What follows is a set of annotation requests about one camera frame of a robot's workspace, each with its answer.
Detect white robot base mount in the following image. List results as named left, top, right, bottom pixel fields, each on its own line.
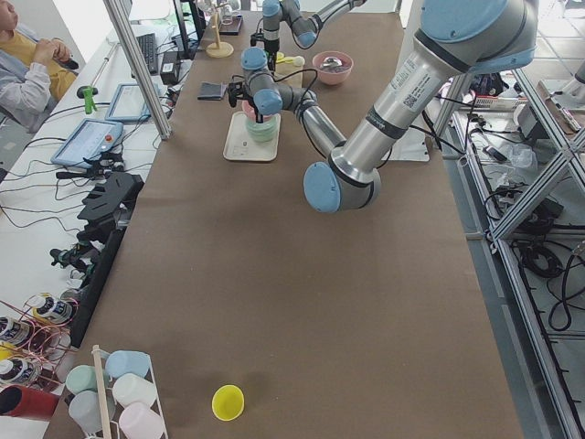
left=389, top=128, right=430, bottom=162

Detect pink cup on rack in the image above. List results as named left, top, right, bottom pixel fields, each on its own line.
left=119, top=402, right=165, bottom=439

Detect black tray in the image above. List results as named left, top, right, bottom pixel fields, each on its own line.
left=219, top=16, right=243, bottom=36

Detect green bowl stack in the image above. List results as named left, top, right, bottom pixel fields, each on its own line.
left=245, top=115, right=280, bottom=143

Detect blue cup on rack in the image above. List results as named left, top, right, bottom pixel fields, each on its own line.
left=105, top=350, right=150, bottom=379

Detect teach pendant tablet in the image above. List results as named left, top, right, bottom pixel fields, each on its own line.
left=105, top=83, right=151, bottom=123
left=50, top=119, right=123, bottom=168

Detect cream rabbit tray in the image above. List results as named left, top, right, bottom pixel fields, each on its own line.
left=223, top=111, right=281, bottom=162

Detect red cylinder can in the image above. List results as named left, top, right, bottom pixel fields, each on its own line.
left=1, top=385, right=59, bottom=421

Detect large pink ice bowl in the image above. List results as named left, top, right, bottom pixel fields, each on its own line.
left=312, top=50, right=354, bottom=85

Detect grey folded cloth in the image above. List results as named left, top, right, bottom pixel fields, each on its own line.
left=197, top=81, right=228, bottom=101

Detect small pink bowl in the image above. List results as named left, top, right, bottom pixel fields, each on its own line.
left=241, top=101, right=272, bottom=123

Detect person in yellow shirt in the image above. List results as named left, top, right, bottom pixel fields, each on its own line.
left=1, top=1, right=77, bottom=134

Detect yellow plastic cup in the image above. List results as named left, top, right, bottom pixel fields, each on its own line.
left=211, top=384, right=245, bottom=422

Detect bamboo cutting board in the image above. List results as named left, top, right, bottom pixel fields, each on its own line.
left=275, top=52, right=305, bottom=88

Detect aluminium frame post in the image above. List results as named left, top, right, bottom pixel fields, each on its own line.
left=102, top=0, right=172, bottom=141

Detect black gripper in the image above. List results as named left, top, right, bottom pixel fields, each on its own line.
left=227, top=75, right=264, bottom=123
left=250, top=28, right=280, bottom=71

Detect black keyboard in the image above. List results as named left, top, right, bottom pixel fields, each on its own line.
left=136, top=33, right=158, bottom=75

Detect pale white cup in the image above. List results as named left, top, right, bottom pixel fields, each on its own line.
left=112, top=373, right=157, bottom=407

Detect metal ice scoop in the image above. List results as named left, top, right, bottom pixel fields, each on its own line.
left=320, top=56, right=344, bottom=71

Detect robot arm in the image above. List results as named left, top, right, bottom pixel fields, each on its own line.
left=250, top=0, right=366, bottom=72
left=228, top=0, right=537, bottom=213

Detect green cup on rack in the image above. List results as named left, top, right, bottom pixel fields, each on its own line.
left=65, top=365, right=98, bottom=395

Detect wooden mug tree stand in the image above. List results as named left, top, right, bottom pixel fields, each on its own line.
left=197, top=0, right=234, bottom=59

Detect white wire cup rack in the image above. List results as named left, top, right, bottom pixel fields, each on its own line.
left=66, top=345, right=168, bottom=438

